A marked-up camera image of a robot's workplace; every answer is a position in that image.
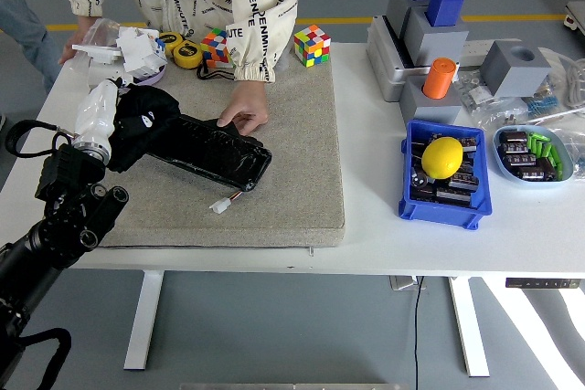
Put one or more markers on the person's right hand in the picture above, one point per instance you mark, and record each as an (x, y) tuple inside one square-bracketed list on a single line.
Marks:
[(75, 40)]

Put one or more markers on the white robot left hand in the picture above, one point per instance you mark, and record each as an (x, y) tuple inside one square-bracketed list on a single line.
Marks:
[(96, 111)]

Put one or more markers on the person's left hand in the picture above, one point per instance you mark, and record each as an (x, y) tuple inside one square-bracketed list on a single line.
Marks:
[(249, 107)]

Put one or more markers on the black rag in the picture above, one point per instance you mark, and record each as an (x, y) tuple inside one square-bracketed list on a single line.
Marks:
[(160, 102)]

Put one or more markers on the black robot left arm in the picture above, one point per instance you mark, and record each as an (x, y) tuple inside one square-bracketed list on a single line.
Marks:
[(55, 235)]

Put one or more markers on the person's left forearm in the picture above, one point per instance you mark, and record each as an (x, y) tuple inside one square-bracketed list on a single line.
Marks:
[(260, 43)]

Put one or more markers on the black table control panel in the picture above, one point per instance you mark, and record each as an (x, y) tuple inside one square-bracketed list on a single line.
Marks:
[(539, 284)]

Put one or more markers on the clear plastic bag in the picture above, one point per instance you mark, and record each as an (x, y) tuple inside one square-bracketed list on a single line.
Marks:
[(103, 31), (573, 143)]

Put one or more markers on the white socket plate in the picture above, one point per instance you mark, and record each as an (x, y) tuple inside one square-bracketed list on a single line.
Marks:
[(103, 71)]

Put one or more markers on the lavender tray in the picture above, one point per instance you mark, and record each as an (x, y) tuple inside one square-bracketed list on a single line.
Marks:
[(153, 78)]

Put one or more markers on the multicolour puzzle cube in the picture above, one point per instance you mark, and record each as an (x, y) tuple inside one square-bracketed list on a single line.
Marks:
[(215, 45), (312, 45)]

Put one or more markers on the grey-brown mat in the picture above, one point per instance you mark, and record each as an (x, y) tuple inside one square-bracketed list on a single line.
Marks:
[(274, 180)]

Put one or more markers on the yellow tape measure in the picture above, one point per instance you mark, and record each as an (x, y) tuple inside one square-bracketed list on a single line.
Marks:
[(169, 38), (187, 54)]

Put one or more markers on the white connector plug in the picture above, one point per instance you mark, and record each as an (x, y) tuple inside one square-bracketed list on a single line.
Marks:
[(219, 205)]

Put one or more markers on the large grey box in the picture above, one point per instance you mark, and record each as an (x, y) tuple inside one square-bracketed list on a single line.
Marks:
[(384, 70)]

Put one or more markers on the orange cylinder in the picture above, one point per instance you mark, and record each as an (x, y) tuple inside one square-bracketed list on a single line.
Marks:
[(439, 79)]

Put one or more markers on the yellow lemon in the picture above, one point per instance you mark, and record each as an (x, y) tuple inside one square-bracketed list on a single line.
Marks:
[(441, 157)]

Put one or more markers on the blue plastic bin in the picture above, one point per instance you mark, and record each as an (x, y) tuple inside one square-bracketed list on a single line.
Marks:
[(439, 216)]

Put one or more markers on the blue peg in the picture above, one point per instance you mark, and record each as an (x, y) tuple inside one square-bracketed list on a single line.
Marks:
[(444, 6)]

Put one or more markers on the white table leg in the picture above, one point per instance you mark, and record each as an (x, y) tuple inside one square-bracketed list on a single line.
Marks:
[(468, 330), (141, 326)]

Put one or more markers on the clear bag of screws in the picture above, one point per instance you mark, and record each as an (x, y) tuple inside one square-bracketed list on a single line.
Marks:
[(475, 91)]

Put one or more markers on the silver box under table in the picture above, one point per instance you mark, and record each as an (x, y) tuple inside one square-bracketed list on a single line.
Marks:
[(402, 283)]

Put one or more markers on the clear bag of metal parts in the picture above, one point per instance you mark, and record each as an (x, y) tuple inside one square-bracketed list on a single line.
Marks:
[(503, 116)]

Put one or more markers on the grey block with round hole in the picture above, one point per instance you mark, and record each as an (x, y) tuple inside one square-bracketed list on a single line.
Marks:
[(512, 77)]

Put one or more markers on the bag of blue resistors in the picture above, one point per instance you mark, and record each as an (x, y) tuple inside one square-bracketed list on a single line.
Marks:
[(541, 102)]

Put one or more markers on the light blue tray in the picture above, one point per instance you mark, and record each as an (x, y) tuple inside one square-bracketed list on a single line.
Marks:
[(535, 183)]

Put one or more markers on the thin white stick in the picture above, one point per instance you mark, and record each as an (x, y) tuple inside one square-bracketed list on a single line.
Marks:
[(562, 114)]

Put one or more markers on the white cart with red part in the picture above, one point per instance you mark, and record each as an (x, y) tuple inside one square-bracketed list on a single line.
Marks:
[(577, 17)]

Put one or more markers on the white switch plate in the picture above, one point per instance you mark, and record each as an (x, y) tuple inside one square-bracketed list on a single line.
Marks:
[(98, 54)]

